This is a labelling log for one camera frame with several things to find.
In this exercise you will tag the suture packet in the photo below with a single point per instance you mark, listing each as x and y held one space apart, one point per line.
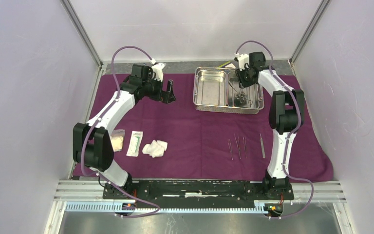
134 144

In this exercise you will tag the aluminium corner frame rail left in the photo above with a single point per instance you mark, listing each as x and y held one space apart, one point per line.
81 31

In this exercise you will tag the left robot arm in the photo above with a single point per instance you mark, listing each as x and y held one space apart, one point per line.
92 146

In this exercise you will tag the steel needle holder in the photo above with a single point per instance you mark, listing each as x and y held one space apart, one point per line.
237 140

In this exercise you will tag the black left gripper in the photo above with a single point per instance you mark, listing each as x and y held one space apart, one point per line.
166 97

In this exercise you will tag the thin curved steel tweezers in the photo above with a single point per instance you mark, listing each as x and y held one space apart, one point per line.
245 147

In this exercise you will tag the steel hemostat clamp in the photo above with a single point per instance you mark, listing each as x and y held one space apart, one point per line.
243 98

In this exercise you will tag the steel forceps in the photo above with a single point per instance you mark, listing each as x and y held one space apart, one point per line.
262 147

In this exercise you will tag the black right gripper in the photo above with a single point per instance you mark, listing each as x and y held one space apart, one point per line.
241 83

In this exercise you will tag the steel pan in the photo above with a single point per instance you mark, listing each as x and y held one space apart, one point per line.
252 91
210 87

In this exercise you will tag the steel surgical scissors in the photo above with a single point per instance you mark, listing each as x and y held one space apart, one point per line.
237 95

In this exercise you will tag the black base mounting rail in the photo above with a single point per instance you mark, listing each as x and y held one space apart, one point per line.
204 193

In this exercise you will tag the steel left inner pan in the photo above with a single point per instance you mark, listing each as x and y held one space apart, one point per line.
210 87

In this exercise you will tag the aluminium corner frame rail right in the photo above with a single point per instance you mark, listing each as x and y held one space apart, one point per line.
309 30

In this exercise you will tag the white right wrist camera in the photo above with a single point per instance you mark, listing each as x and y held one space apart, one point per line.
243 61

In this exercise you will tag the metal mesh instrument tray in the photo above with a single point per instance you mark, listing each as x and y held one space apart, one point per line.
234 110

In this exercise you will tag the white gauze wad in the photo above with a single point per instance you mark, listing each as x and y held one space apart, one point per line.
157 148

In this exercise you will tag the aluminium corner frame rail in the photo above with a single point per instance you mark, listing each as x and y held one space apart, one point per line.
81 31
309 30

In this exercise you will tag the aluminium front frame rail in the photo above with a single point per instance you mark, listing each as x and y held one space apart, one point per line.
87 196

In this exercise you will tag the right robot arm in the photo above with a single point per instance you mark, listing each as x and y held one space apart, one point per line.
285 116

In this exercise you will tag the steel right inner pan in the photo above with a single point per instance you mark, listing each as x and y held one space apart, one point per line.
252 91

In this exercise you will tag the purple cloth wrap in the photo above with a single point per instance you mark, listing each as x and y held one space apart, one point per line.
197 140

